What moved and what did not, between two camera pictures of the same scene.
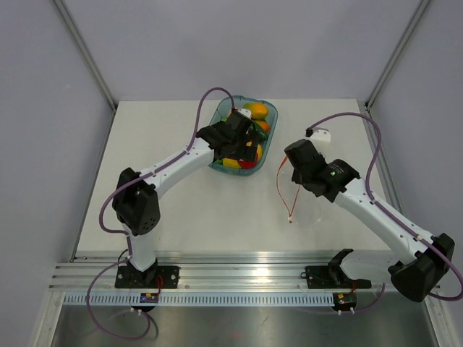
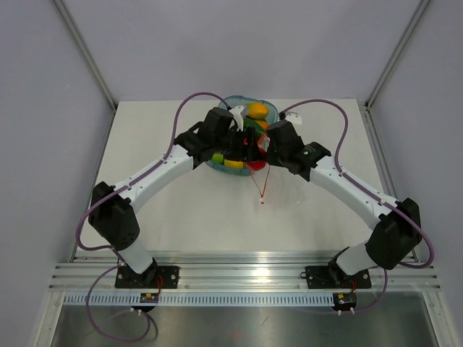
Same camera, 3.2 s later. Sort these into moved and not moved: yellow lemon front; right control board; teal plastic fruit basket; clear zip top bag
Moved: clear zip top bag
Not moved: teal plastic fruit basket; yellow lemon front; right control board
